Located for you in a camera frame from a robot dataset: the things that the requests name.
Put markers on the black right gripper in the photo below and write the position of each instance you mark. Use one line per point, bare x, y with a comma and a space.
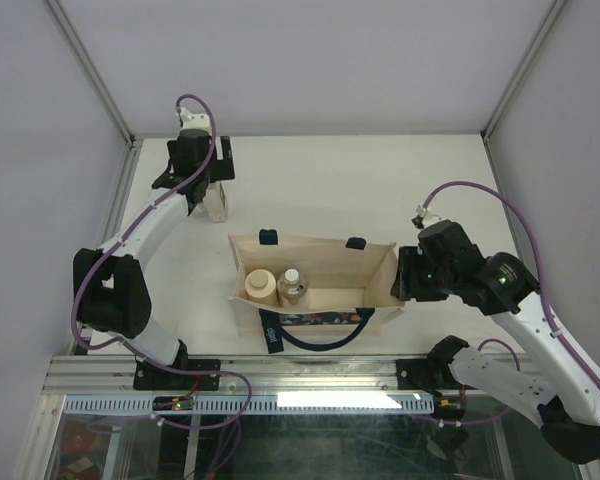
406, 284

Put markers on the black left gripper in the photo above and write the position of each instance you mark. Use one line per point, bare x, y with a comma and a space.
221, 167

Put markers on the square bottle with dark cap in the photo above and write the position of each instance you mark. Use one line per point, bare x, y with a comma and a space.
215, 202

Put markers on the cream canvas tote bag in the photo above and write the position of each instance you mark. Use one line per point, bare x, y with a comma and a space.
348, 289

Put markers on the beige bottle with round cap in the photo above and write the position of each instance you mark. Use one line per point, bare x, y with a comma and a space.
261, 287

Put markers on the clear bottle with white cap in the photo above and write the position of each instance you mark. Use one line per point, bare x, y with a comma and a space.
291, 287

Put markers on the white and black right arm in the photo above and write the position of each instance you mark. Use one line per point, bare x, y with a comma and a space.
564, 401

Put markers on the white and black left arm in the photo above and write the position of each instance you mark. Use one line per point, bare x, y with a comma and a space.
110, 290

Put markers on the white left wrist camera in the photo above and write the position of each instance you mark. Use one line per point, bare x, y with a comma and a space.
194, 121

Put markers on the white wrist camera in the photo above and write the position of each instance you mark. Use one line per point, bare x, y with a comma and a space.
424, 218
194, 121

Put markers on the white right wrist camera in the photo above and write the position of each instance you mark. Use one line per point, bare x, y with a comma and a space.
424, 218

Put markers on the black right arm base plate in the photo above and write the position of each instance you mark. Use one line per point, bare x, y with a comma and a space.
422, 374

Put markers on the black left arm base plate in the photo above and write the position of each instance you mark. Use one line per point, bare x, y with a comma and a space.
148, 377

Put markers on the aluminium front rail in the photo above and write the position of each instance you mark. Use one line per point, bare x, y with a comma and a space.
123, 374

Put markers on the white slotted cable duct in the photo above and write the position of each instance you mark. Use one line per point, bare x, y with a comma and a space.
284, 403

